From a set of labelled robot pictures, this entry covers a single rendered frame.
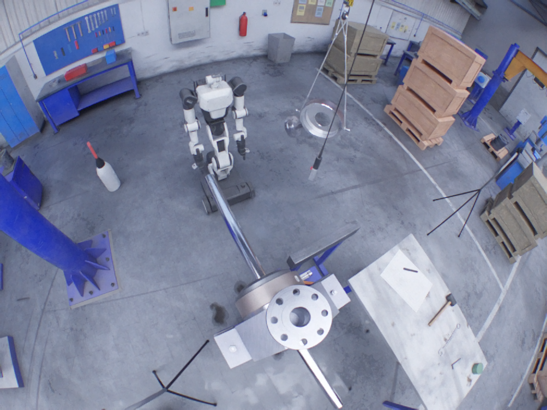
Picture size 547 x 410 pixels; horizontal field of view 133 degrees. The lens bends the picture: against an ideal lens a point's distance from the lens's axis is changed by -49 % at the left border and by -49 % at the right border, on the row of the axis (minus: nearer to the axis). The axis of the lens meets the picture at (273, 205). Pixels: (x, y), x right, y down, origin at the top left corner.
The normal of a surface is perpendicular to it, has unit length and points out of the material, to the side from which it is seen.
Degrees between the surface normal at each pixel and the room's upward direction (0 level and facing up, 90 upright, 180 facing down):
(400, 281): 0
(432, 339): 0
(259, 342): 45
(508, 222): 90
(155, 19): 90
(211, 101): 90
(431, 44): 90
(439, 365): 0
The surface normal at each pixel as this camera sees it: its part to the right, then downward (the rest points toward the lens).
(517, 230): -0.83, 0.42
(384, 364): 0.11, -0.53
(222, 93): 0.41, 0.18
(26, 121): 0.46, 0.78
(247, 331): -0.54, -0.11
